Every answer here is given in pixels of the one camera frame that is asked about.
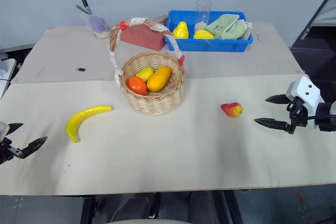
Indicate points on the green folded cloth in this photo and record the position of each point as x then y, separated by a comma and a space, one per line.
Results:
225, 27

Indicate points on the red brick block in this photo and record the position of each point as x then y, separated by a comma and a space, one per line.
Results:
140, 37

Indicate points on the red and yellow toy peach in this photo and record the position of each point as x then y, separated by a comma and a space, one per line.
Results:
232, 110

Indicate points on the metal tool in measuring cup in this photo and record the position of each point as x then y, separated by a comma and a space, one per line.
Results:
83, 9

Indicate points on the orange tangerine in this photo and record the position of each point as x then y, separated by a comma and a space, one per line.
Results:
137, 85

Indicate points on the blue plastic bin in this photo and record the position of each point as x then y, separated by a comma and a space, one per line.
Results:
210, 45

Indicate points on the small black chip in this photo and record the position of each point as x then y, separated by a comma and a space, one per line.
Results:
80, 69

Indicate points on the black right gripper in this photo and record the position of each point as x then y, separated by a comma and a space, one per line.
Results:
298, 112

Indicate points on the large orange-yellow toy mango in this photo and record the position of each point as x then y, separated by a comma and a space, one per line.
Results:
158, 79

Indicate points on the yellow toy starfruit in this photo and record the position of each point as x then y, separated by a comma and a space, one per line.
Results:
203, 34

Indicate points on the yellow toy banana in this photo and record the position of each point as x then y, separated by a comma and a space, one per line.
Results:
78, 119

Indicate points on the black cabinet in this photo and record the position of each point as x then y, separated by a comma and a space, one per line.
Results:
319, 37

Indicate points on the clear plastic cup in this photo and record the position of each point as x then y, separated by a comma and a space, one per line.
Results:
203, 10

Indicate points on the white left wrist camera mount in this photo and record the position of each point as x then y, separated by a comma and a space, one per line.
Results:
3, 129

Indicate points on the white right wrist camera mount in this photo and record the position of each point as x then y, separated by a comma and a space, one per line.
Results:
308, 90

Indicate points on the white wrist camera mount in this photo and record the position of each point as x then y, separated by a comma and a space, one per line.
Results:
308, 90
3, 129

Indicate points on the small yellow lemon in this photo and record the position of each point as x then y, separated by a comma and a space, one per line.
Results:
145, 73

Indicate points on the clear measuring cup purple contents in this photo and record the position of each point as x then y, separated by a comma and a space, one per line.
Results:
98, 23

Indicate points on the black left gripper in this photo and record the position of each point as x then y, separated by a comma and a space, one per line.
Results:
8, 151

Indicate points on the yellow toy pear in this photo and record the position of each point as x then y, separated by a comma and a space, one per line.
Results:
181, 31

